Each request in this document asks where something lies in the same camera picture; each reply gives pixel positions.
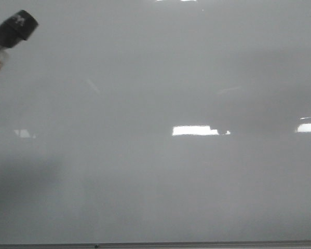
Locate white black whiteboard marker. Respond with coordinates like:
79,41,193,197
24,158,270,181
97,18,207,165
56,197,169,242
0,9,39,53

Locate grey aluminium whiteboard frame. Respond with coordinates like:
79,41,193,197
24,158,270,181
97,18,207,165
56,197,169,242
0,240,311,248

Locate white glossy whiteboard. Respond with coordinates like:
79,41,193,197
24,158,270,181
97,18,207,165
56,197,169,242
0,1,311,244

